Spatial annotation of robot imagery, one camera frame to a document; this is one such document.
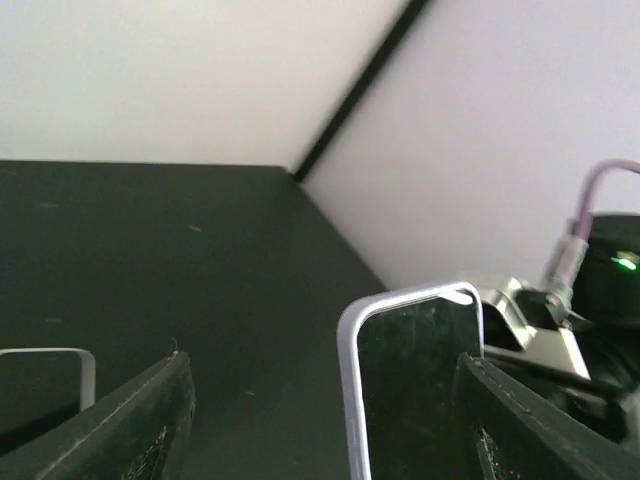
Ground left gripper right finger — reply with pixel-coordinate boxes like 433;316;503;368
452;354;639;479

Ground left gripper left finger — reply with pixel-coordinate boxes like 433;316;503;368
1;351;196;479

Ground lavender phone case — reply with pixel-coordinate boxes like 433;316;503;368
336;281;484;479

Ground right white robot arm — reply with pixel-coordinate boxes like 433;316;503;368
572;213;639;329

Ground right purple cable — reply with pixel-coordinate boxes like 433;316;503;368
574;158;640;241

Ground right black frame post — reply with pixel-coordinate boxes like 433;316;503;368
291;0;433;183

